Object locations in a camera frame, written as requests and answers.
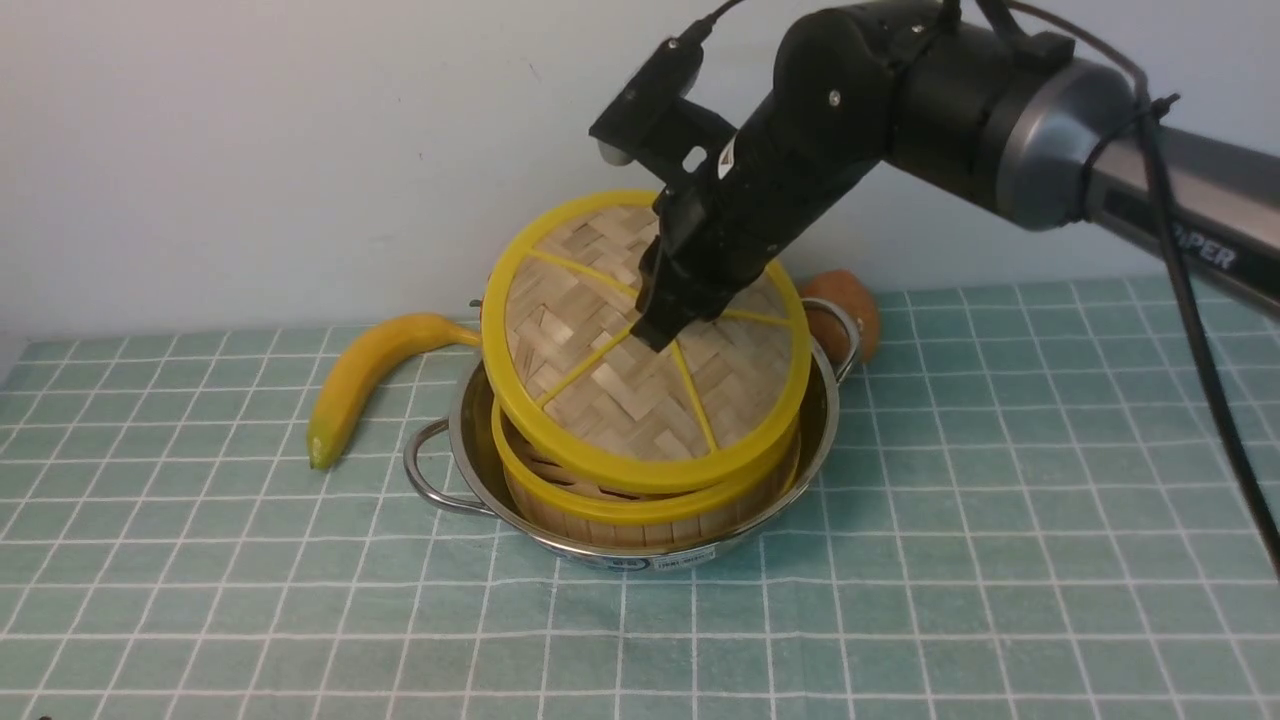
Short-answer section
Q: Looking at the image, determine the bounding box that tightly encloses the yellow woven steamer lid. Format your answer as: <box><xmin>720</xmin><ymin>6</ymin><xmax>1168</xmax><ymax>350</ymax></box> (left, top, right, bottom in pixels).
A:
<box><xmin>481</xmin><ymin>190</ymin><xmax>812</xmax><ymax>495</ymax></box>

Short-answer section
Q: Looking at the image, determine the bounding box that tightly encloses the brown toy potato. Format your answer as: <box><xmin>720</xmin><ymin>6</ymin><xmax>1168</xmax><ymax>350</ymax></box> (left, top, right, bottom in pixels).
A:
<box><xmin>800</xmin><ymin>269</ymin><xmax>881</xmax><ymax>366</ymax></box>

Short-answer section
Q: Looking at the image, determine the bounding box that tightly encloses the yellow bamboo steamer basket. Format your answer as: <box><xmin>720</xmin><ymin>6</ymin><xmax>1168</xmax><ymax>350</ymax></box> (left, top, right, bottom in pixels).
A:
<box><xmin>488</xmin><ymin>405</ymin><xmax>801</xmax><ymax>550</ymax></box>

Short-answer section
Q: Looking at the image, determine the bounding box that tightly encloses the yellow toy banana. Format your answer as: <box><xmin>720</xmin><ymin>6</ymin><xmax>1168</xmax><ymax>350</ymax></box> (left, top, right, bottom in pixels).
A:
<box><xmin>305</xmin><ymin>313</ymin><xmax>481</xmax><ymax>471</ymax></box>

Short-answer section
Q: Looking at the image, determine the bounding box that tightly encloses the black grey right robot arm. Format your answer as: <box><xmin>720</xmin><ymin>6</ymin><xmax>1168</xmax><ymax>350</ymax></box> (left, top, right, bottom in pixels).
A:
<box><xmin>589</xmin><ymin>1</ymin><xmax>1277</xmax><ymax>350</ymax></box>

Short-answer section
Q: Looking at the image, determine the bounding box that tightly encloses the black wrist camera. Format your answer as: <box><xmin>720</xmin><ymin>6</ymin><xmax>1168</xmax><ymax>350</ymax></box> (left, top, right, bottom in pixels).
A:
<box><xmin>589</xmin><ymin>38</ymin><xmax>736</xmax><ymax>187</ymax></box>

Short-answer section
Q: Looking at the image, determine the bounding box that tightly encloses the green checkered tablecloth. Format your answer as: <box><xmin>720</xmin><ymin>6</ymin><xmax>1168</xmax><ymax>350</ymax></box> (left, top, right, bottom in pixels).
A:
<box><xmin>1</xmin><ymin>278</ymin><xmax>1279</xmax><ymax>719</ymax></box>

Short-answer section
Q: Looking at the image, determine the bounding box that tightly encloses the black cable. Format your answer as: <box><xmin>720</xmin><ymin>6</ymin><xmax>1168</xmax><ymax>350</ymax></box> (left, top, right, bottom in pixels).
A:
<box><xmin>680</xmin><ymin>0</ymin><xmax>1280</xmax><ymax>582</ymax></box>

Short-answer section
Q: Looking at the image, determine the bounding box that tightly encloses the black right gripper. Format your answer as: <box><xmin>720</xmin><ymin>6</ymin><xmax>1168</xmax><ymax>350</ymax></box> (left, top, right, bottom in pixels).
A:
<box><xmin>631</xmin><ymin>5</ymin><xmax>901</xmax><ymax>354</ymax></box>

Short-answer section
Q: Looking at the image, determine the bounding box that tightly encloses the stainless steel pot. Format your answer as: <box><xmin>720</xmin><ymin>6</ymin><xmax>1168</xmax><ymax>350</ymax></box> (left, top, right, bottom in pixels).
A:
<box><xmin>402</xmin><ymin>297</ymin><xmax>881</xmax><ymax>573</ymax></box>

